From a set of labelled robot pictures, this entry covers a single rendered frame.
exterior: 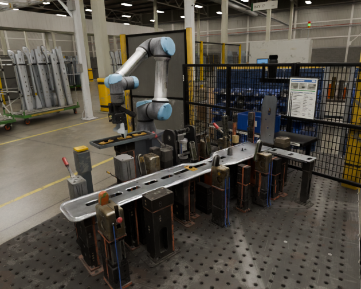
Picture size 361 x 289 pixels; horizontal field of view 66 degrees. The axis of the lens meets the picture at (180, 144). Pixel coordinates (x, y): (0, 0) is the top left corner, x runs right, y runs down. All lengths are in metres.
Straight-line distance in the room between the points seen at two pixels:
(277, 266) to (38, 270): 1.08
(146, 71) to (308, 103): 2.81
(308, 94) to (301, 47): 6.23
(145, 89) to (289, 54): 4.98
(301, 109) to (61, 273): 1.85
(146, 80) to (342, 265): 3.66
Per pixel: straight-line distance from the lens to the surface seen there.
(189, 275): 1.34
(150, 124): 1.98
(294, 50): 8.45
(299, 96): 2.26
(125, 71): 1.82
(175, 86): 4.18
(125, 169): 1.49
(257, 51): 8.68
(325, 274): 1.46
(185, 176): 1.50
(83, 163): 1.58
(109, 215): 1.10
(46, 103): 9.50
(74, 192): 1.42
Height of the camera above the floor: 1.60
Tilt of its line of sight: 17 degrees down
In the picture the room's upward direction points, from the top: 2 degrees counter-clockwise
